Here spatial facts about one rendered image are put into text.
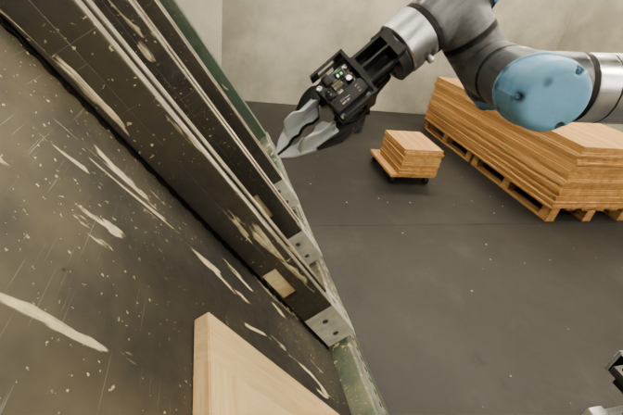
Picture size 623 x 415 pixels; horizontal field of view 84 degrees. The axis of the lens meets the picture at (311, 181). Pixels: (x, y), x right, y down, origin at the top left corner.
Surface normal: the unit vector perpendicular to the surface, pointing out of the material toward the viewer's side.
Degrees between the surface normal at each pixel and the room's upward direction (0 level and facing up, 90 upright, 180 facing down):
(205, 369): 36
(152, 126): 90
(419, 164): 90
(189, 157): 90
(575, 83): 90
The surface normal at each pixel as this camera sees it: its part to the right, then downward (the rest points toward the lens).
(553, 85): -0.07, 0.47
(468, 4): 0.17, 0.29
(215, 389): 0.85, -0.52
